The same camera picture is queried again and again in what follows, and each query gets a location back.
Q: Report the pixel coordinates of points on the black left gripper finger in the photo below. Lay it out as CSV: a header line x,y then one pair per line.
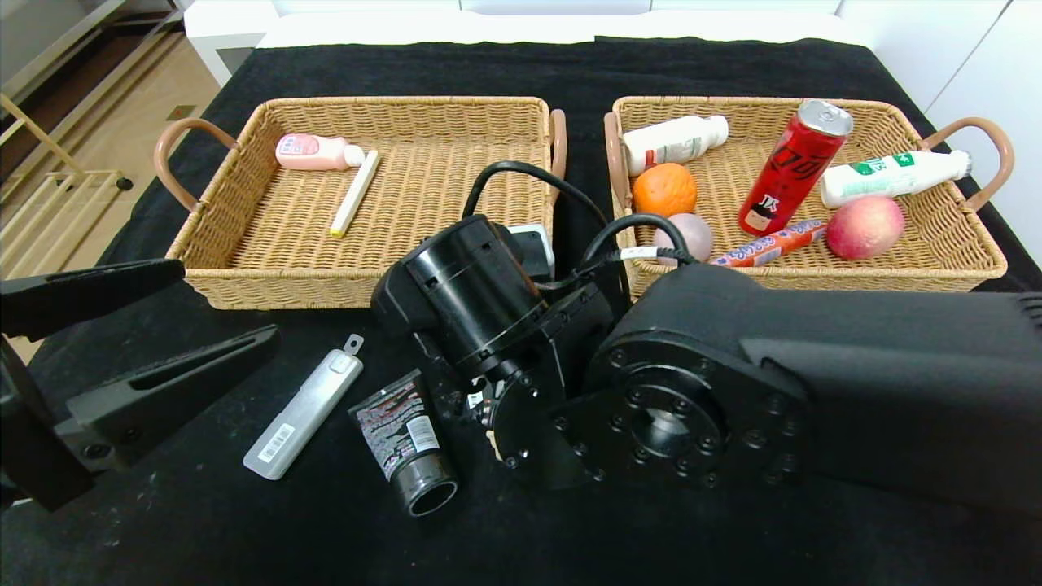
x,y
146,407
81,297

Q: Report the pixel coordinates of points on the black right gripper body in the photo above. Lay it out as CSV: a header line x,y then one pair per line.
x,y
460,399

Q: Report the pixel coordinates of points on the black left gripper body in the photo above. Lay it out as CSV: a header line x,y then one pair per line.
x,y
32,456

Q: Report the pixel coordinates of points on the pale pink round bun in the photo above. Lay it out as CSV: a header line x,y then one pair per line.
x,y
690,236

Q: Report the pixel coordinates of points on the orange sausage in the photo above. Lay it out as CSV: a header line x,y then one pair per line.
x,y
769,244

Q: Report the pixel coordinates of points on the red soda can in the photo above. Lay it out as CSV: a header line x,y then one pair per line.
x,y
785,175

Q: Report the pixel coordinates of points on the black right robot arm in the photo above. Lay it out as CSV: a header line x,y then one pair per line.
x,y
814,391

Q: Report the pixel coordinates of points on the black cosmetic tube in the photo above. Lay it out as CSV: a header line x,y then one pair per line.
x,y
403,431

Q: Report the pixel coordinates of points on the cream metal rack with wheels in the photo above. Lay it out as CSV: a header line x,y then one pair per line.
x,y
61,213

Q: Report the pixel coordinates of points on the grey toothbrush case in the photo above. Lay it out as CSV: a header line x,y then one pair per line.
x,y
305,411

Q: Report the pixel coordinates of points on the cream stick with yellow end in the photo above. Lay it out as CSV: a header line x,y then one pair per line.
x,y
356,194

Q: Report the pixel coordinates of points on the grey metal shelf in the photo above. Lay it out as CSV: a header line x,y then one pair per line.
x,y
49,61

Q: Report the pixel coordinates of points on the small pink bottle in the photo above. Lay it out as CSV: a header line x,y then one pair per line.
x,y
313,153

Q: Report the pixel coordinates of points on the orange fruit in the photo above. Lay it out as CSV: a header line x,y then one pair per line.
x,y
665,191

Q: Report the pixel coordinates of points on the white table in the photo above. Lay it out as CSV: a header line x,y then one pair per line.
x,y
236,24

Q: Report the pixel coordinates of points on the white bottle with red label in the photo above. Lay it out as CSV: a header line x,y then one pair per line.
x,y
672,143

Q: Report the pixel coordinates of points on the red apple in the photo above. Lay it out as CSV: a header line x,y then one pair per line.
x,y
864,228

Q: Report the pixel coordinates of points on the white bottle with green label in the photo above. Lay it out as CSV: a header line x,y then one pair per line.
x,y
879,176

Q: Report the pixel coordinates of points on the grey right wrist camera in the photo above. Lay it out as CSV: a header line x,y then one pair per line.
x,y
533,248

